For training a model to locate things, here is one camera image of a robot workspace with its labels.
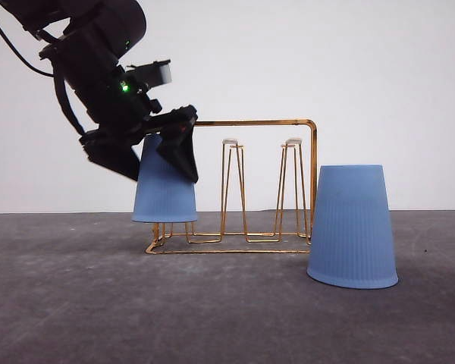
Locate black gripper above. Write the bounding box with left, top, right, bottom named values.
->
left=52, top=58, right=199, bottom=183

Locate blue plastic cup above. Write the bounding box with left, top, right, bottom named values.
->
left=132, top=133, right=197, bottom=223
left=307, top=165, right=398, bottom=289

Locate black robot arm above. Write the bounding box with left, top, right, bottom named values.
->
left=0, top=0, right=199, bottom=183

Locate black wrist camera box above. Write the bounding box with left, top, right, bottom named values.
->
left=126, top=59, right=172, bottom=87

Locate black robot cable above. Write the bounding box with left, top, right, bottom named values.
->
left=0, top=37, right=85, bottom=137

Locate gold wire cup rack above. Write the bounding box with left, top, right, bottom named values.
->
left=146, top=119, right=318, bottom=254

